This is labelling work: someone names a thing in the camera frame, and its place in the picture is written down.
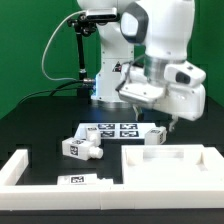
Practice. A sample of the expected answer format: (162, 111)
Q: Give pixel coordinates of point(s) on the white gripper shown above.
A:
(158, 94)

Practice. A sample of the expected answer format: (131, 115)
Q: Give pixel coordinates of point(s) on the black camera stand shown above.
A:
(83, 28)

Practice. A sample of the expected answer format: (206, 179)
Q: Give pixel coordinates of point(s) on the grey camera on stand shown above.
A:
(101, 14)

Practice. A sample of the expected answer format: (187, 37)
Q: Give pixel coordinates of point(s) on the white u-shaped fence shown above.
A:
(83, 197)

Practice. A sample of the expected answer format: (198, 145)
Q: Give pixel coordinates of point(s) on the white square table top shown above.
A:
(171, 165)

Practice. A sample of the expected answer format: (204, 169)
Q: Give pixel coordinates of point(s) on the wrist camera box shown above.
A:
(184, 74)

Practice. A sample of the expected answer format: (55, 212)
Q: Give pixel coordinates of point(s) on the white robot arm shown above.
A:
(144, 56)

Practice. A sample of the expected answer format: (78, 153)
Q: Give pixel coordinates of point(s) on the white marker base plate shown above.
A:
(110, 130)

